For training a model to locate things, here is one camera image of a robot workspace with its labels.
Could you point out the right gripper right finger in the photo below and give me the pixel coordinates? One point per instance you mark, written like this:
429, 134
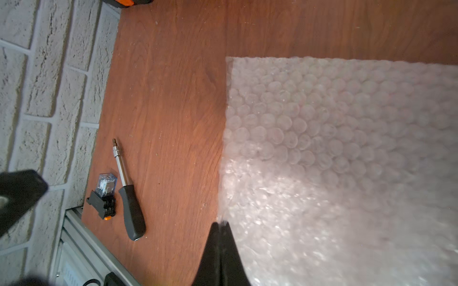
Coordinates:
232, 272

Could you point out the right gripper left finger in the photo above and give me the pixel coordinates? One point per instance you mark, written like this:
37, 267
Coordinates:
209, 271

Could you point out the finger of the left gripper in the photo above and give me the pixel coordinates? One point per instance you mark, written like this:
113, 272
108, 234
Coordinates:
20, 191

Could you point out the bubble wrap sheet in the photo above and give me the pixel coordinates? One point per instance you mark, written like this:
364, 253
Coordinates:
342, 172

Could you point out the relay on black socket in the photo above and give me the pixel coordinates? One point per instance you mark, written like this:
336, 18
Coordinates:
102, 198

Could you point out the black plastic tool case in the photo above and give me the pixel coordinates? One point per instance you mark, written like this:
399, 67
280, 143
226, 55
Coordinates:
126, 3

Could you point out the aluminium mounting rail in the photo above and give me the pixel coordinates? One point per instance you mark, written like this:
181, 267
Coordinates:
81, 259

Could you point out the black handled screwdriver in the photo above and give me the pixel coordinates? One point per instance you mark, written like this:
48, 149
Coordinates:
133, 216

